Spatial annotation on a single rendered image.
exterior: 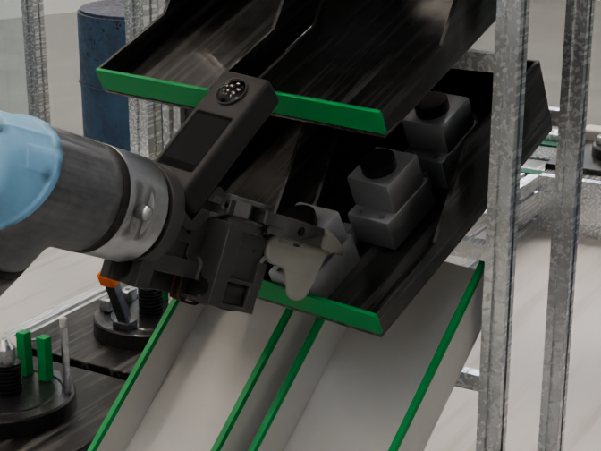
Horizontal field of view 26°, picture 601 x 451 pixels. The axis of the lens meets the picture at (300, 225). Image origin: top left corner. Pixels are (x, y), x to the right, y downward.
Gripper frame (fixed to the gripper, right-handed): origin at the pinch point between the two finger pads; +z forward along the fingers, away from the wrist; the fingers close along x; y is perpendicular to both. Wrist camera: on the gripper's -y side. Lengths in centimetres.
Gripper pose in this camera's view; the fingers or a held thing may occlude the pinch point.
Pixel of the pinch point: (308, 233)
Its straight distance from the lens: 105.9
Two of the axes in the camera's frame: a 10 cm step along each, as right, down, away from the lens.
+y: -2.7, 9.6, -0.3
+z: 5.8, 1.8, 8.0
